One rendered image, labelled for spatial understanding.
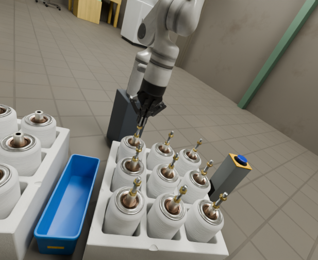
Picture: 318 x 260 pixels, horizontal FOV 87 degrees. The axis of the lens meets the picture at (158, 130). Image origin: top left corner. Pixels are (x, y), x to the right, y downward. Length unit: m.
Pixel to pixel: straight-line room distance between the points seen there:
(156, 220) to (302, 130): 2.48
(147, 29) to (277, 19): 2.54
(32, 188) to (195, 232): 0.46
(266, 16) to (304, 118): 1.49
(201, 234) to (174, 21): 0.55
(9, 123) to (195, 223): 0.64
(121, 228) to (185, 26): 0.50
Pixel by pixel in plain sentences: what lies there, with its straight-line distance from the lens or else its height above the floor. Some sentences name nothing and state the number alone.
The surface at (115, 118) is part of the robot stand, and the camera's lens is 0.92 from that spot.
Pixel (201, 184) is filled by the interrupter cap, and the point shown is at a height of 0.25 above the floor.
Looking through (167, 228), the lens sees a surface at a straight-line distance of 0.50.
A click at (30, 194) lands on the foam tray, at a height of 0.18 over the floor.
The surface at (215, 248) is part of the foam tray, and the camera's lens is 0.61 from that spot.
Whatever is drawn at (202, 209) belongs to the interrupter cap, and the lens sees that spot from 0.55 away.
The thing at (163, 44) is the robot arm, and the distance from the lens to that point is 0.48.
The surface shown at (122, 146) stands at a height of 0.24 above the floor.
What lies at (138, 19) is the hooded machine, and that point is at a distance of 4.36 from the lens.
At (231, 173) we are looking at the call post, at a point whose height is 0.27.
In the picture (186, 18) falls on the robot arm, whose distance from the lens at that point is 0.46.
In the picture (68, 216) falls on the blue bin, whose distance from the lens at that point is 0.72.
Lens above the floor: 0.64
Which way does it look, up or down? 31 degrees down
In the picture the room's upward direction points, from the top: 23 degrees clockwise
